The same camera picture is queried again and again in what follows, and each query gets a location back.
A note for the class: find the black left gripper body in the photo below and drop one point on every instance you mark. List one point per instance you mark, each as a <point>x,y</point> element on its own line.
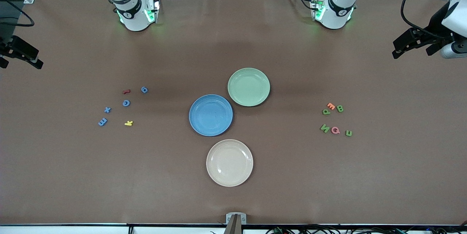
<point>436,22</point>

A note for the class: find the green foam letter B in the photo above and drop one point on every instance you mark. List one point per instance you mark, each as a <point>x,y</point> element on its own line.
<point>339,108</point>

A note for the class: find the blue foam letter E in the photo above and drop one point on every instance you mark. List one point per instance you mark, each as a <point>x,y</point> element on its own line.
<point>102,121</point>

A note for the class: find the blue foam letter C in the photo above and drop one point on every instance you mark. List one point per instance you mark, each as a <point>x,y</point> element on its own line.
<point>123,103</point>

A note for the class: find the green foam letter P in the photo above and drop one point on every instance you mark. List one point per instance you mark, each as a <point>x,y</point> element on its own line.
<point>325,112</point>

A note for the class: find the green foam letter U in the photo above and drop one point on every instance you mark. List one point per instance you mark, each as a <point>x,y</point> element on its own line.
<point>348,134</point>

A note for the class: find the blue foam digit 6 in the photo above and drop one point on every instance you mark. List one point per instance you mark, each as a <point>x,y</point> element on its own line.
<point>143,90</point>

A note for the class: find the green foam letter N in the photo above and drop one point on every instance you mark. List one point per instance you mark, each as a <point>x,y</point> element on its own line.
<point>324,128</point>

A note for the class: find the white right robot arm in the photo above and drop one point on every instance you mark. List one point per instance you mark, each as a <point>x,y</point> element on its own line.
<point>131,11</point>

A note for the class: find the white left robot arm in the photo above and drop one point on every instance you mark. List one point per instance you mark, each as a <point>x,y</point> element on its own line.
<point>339,11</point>

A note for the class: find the left arm base connector block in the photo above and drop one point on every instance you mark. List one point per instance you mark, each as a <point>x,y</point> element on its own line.
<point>316,8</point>

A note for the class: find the right arm base connector block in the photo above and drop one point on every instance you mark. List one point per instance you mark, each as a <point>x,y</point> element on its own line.
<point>152,11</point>

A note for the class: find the orange foam letter E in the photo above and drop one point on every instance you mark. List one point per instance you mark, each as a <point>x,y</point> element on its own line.
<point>331,106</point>

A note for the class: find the pink foam letter Q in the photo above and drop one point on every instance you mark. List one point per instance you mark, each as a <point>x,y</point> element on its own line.
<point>332,130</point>

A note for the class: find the yellow foam letter K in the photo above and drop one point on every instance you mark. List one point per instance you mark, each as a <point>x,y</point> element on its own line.
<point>128,123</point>

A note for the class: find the brown table cover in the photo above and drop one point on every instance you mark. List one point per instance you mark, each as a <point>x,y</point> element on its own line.
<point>73,175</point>

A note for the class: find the green round plate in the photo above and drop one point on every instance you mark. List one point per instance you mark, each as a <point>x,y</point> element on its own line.
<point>249,87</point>

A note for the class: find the blue round plate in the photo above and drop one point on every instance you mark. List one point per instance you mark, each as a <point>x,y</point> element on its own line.
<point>211,124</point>

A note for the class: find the beige round plate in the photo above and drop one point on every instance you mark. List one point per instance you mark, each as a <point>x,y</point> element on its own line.
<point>229,163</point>

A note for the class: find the white table edge rail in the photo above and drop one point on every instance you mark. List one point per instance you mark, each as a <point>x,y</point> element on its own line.
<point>73,230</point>

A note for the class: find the silver metal bracket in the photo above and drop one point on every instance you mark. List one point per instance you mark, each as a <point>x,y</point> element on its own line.
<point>228,219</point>

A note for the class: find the brown tapered mount bar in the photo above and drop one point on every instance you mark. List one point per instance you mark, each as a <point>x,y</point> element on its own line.
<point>235,226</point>

